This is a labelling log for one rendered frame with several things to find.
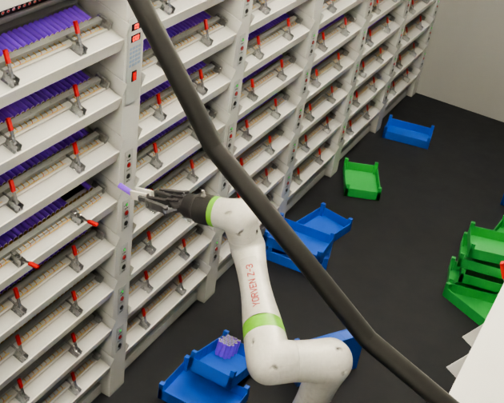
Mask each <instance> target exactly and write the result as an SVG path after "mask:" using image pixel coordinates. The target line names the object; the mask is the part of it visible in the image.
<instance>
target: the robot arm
mask: <svg viewBox="0 0 504 403"><path fill-rule="evenodd" d="M134 189H135V190H130V199H133V200H136V201H140V202H145V203H146V207H147V208H149V209H153V210H155V211H158V212H160V213H163V214H164V215H165V216H168V215H169V213H170V212H174V213H180V214H181V215H182V216H183V217H187V218H190V219H192V220H193V222H195V223H198V224H202V225H208V226H212V227H215V228H219V229H222V230H224V231H225V233H226V236H227V238H228V242H229V245H230V252H231V255H232V258H233V260H234V264H235V268H236V271H237V275H238V282H239V287H240V293H241V300H242V332H243V342H244V350H245V356H246V367H247V369H248V372H249V374H250V375H251V376H252V378H253V379H254V380H255V381H256V382H258V383H260V384H262V385H281V384H287V383H294V382H301V384H300V386H299V389H298V392H297V394H296V397H295V399H294V400H293V402H292V403H330V402H331V400H332V398H333V397H334V395H335V393H336V392H337V390H338V388H339V387H340V385H341V384H342V383H343V382H344V380H345V379H346V378H347V377H348V376H349V374H350V372H351V370H352V367H353V357H352V353H351V351H350V349H349V347H348V346H347V345H346V344H345V343H344V342H343V341H340V340H338V339H337V338H333V337H324V338H319V339H310V340H295V341H293V340H288V339H287V336H286V331H285V328H284V325H283V323H282V318H281V315H280V313H279V311H278V307H277V304H276V302H275V299H274V295H273V292H272V289H271V285H270V279H269V274H268V269H267V264H266V243H265V241H264V238H263V236H262V233H261V230H260V228H259V223H258V218H257V217H256V216H255V215H254V213H253V212H252V211H251V209H250V208H249V207H248V205H247V204H246V203H245V202H244V201H243V200H242V199H241V198H222V197H219V196H214V195H211V194H206V193H205V190H202V192H201V193H200V194H190V191H189V190H171V189H164V188H160V189H159V190H155V191H153V190H147V189H143V188H140V187H137V186H135V187H134ZM163 191H164V192H163Z"/></svg>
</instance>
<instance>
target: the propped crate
mask: <svg viewBox="0 0 504 403"><path fill-rule="evenodd" d="M227 334H229V331H228V330H226V329H225V330H224V331H223V334H222V336H226V335H227ZM222 336H221V337H219V338H222ZM217 343H218V339H216V340H214V341H212V342H211V343H210V344H209V345H207V346H205V347H204V348H202V349H200V350H199V351H197V350H195V349H194V350H192V352H191V355H190V359H189V362H188V366H187V369H189V370H191V371H193V372H195V373H197V374H199V375H201V376H203V377H205V378H207V379H209V380H211V381H212V382H214V383H216V384H218V385H220V386H222V387H224V388H226V389H228V390H231V389H232V388H233V387H235V386H236V385H237V384H238V383H239V382H240V381H242V380H243V379H244V378H246V377H247V376H248V375H250V374H249V372H248V369H247V367H246V356H245V350H244V344H242V343H240V346H239V348H238V353H237V354H235V355H234V356H233V357H231V358H230V359H223V358H222V357H220V356H217V355H215V349H216V346H217Z"/></svg>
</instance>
